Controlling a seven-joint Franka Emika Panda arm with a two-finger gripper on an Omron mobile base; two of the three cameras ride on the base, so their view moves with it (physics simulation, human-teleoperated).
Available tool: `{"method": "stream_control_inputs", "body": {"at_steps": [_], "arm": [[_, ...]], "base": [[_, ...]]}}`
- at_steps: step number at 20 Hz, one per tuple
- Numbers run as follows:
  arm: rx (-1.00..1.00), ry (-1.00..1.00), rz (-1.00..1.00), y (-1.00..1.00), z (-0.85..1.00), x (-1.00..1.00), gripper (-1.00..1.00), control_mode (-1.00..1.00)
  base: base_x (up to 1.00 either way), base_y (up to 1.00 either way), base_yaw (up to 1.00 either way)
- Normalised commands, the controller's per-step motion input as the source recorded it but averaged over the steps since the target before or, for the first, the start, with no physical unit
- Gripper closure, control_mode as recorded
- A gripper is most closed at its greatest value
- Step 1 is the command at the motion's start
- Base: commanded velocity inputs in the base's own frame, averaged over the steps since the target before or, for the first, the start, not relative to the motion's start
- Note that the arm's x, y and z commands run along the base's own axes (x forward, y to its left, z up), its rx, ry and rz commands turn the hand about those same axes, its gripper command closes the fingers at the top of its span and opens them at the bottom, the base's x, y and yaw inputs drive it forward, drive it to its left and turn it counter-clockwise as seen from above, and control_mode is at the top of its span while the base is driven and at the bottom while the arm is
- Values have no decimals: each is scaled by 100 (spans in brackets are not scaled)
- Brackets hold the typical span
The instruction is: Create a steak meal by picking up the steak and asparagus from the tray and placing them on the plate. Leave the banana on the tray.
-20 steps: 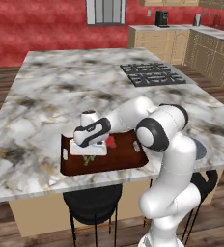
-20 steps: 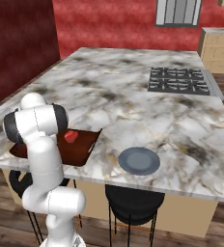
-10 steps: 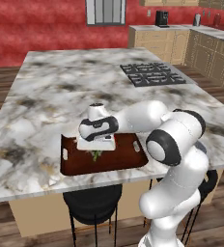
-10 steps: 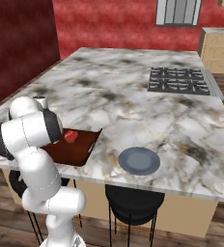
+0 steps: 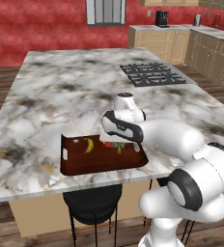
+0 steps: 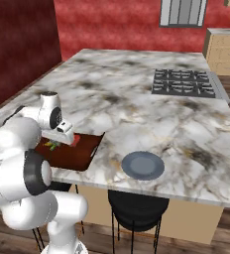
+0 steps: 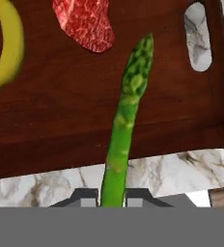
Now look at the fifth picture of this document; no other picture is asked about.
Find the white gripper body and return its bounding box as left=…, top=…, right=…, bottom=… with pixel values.
left=99, top=129, right=135, bottom=145

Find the red steak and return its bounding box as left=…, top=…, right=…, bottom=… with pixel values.
left=103, top=141, right=119, bottom=150

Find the yellow banana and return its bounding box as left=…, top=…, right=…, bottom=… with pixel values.
left=83, top=137, right=95, bottom=154

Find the dark brown wooden tray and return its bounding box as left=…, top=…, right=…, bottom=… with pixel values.
left=59, top=133, right=150, bottom=177

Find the black hob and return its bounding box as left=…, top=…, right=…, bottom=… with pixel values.
left=119, top=62, right=187, bottom=88

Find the beige kitchen island base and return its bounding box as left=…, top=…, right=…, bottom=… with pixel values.
left=9, top=178, right=160, bottom=238

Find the beige base cupboard run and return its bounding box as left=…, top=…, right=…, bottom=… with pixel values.
left=126, top=24, right=224, bottom=95

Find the grey framed window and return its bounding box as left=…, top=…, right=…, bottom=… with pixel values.
left=85, top=0, right=127, bottom=27

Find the black coffee machine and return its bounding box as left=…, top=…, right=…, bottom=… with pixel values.
left=154, top=10, right=171, bottom=29

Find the silver kettle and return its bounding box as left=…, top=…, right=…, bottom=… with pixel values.
left=192, top=13, right=202, bottom=28

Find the red jar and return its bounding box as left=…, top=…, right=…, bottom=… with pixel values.
left=212, top=13, right=222, bottom=30

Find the beige wall cupboard run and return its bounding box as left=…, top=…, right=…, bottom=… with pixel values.
left=139, top=0, right=224, bottom=13

